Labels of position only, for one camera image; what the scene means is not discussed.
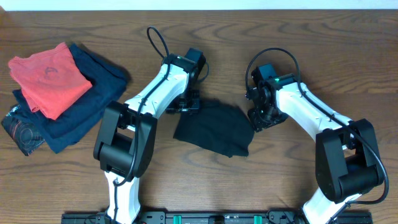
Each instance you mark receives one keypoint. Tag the folded navy blue t-shirt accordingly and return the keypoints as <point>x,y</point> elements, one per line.
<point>108,84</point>

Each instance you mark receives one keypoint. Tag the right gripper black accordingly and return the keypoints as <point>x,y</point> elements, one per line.
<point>257,123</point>

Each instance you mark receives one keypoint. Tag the black t-shirt with white logo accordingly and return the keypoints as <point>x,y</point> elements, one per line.
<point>217,127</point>

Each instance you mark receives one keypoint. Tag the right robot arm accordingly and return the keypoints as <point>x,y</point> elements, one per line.
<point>346,152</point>

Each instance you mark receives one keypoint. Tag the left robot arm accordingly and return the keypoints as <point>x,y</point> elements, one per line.
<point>126,138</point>

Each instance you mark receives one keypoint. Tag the folded black patterned t-shirt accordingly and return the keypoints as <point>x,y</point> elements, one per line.
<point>25,135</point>

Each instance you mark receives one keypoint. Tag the folded red t-shirt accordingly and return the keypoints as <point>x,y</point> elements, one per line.
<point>50,80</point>

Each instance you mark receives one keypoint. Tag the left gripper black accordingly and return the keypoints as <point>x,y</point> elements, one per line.
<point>194,108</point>

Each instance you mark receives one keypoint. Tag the black mounting rail base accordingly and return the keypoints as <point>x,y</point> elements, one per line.
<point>271,217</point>

